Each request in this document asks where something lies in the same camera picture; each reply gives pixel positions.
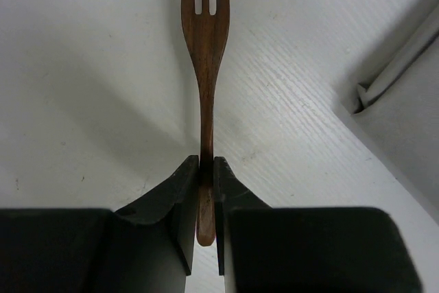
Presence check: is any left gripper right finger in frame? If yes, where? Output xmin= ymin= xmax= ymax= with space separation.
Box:
xmin=213 ymin=156 xmax=271 ymax=276

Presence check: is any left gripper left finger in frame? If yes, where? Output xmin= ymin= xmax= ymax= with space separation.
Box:
xmin=116 ymin=155 xmax=199 ymax=276

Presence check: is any brown wooden fork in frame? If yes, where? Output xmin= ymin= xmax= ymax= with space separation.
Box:
xmin=181 ymin=0 xmax=230 ymax=247

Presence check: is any grey cloth placemat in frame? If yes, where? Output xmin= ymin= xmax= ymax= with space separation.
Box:
xmin=333 ymin=0 xmax=438 ymax=220

